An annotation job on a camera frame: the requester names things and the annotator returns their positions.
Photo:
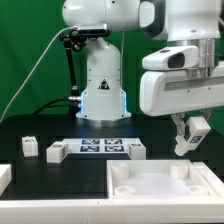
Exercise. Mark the grey mounted camera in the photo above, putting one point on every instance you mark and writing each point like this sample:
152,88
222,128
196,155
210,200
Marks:
95,30

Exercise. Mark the white sheet with markers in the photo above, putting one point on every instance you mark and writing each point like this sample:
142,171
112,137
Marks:
102,145

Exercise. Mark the white fence left rail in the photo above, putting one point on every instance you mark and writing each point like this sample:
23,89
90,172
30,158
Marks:
5,176

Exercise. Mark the white fence front rail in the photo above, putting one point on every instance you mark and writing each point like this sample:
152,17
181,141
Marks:
118,211

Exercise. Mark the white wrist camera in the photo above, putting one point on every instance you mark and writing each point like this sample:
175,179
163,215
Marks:
172,58

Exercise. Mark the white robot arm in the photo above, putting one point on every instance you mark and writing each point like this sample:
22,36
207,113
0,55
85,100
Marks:
176,22

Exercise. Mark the white square tabletop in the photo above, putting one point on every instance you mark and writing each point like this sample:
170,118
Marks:
156,179

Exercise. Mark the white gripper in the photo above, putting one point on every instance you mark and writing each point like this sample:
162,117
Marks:
163,93

